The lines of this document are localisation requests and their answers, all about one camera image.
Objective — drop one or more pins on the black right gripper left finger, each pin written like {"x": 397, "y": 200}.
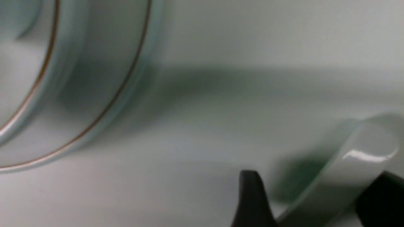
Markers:
{"x": 253, "y": 209}

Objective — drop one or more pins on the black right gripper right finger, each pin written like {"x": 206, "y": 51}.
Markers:
{"x": 382, "y": 203}

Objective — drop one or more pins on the white ceramic spoon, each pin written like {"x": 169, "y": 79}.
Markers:
{"x": 325, "y": 181}

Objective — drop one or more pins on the pale blue bowl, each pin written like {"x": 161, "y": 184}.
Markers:
{"x": 41, "y": 41}

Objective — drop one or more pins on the pale blue plate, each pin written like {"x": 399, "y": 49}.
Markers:
{"x": 119, "y": 40}

